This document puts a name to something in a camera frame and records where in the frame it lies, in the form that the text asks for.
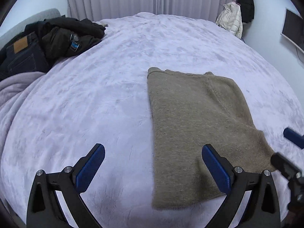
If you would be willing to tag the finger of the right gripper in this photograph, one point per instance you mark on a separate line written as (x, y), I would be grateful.
(286, 167)
(294, 137)

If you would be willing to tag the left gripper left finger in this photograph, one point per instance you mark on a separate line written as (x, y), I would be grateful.
(44, 209)

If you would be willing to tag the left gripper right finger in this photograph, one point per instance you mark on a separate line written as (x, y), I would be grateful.
(262, 209)

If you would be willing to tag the olive knit sweater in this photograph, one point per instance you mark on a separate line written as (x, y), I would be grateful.
(190, 111)

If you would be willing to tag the grey plush blanket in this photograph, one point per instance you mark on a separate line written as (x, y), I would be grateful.
(14, 91)

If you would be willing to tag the cream puffer jacket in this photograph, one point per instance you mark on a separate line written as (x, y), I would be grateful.
(230, 19)

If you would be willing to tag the black hanging jacket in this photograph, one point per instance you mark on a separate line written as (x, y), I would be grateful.
(247, 10)

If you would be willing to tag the dark blue jeans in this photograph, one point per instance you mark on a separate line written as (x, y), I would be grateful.
(23, 55)

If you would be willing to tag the black jacket on bed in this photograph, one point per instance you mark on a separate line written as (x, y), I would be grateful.
(63, 37)

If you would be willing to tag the grey padded headboard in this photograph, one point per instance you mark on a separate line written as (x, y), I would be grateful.
(41, 16)

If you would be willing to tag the wall monitor screen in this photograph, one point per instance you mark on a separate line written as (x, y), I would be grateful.
(293, 28)

